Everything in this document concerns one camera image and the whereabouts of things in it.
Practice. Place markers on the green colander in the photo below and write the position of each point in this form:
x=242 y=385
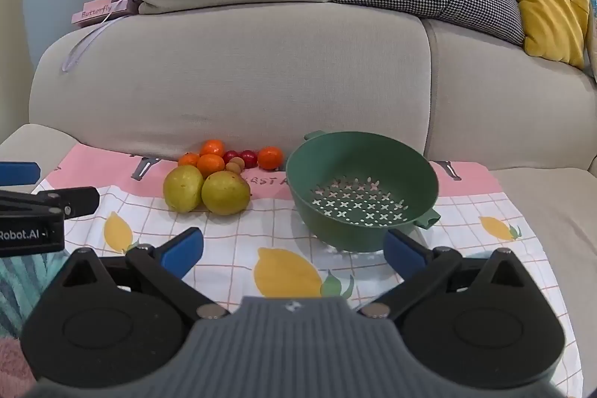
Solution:
x=364 y=160

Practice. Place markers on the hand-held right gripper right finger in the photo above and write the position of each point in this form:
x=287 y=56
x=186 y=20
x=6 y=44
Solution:
x=405 y=251

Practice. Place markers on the teal leaf print cloth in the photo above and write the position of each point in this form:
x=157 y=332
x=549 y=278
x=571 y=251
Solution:
x=23 y=286

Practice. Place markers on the purple ribbon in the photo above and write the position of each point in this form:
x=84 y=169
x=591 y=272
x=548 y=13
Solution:
x=77 y=48

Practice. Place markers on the pink box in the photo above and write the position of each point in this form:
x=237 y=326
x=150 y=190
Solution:
x=95 y=12

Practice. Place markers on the brown longan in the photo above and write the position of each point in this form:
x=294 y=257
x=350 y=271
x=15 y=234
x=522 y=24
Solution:
x=239 y=160
x=234 y=168

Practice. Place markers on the beige sofa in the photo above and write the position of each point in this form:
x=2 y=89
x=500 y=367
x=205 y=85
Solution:
x=233 y=76

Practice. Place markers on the blue patterned cushion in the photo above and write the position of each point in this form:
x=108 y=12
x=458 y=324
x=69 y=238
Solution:
x=592 y=34

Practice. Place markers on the pink towel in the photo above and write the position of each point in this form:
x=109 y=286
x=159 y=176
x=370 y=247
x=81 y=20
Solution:
x=14 y=365

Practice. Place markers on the orange mandarin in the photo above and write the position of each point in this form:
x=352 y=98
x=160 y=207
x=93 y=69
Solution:
x=188 y=159
x=270 y=158
x=213 y=147
x=211 y=165

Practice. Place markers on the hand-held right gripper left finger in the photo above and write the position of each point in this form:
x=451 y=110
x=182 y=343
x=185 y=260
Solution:
x=183 y=251

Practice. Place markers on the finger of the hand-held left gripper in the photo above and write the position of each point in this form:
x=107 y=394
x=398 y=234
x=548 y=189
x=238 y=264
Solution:
x=16 y=173
x=74 y=200

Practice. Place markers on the lemon print checked cloth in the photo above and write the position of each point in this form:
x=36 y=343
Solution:
x=280 y=230

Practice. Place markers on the red cherry tomato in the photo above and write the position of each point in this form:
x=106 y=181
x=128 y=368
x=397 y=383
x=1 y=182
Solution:
x=230 y=155
x=249 y=158

